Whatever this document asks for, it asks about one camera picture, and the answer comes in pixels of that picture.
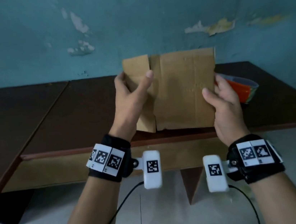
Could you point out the person's left forearm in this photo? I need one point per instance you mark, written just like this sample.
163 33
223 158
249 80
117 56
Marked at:
88 213

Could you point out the person's right thumb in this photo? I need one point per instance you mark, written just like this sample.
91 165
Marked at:
211 99

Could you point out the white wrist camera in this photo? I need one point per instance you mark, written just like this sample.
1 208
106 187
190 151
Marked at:
152 169
215 173

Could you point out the dark brown wooden table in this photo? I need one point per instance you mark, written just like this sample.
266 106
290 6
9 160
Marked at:
57 127

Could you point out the person's left thumb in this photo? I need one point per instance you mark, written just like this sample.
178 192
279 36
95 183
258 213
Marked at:
141 84

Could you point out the person's right forearm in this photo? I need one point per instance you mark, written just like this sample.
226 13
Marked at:
283 201

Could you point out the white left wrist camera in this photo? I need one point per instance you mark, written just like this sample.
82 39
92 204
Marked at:
152 169

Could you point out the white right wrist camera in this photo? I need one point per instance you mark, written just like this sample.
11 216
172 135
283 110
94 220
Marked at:
215 173

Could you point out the person's right hand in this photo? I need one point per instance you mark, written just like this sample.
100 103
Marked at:
227 116

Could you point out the person's left hand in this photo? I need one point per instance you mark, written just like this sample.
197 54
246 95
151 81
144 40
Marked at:
127 110

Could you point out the orange packing tape roll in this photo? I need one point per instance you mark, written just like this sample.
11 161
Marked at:
244 88

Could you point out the brown cardboard box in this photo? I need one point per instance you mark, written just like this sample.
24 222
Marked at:
180 92

